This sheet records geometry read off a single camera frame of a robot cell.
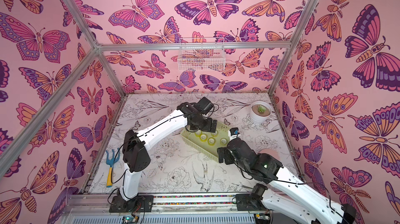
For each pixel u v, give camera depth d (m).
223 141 0.93
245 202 0.73
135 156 0.48
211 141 0.94
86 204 0.76
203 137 0.95
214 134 0.97
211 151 0.84
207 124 0.74
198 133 0.73
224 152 0.63
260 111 0.95
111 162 0.88
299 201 0.44
